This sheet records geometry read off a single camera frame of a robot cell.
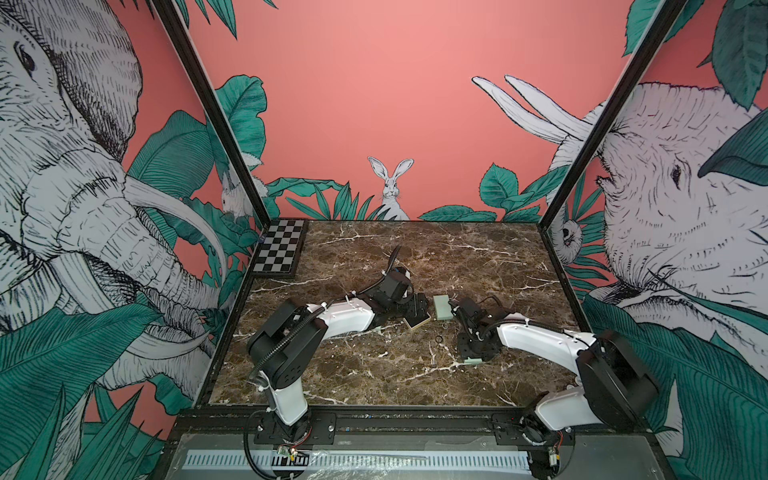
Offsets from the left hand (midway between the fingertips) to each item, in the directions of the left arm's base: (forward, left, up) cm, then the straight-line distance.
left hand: (423, 300), depth 90 cm
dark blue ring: (-10, -5, -8) cm, 14 cm away
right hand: (-12, -12, -7) cm, 18 cm away
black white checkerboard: (+27, +50, -5) cm, 57 cm away
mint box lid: (-18, -12, -3) cm, 22 cm away
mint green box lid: (-2, -6, -2) cm, 6 cm away
